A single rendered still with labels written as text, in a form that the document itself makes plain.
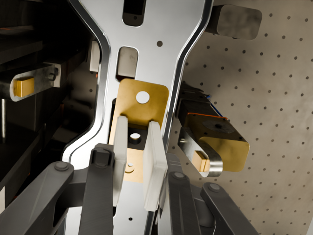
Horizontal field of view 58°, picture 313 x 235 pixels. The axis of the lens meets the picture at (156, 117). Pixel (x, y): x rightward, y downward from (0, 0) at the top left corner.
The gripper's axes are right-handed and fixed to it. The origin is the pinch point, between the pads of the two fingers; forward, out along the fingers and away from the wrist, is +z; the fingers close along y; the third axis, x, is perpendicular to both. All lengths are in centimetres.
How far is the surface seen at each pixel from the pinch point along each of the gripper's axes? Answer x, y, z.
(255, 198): -38, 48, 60
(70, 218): -29.8, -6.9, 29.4
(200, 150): -8.4, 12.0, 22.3
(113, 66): 0.6, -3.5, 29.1
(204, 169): -10.3, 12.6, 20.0
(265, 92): -3, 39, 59
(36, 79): -2.5, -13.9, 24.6
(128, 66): 0.9, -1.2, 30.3
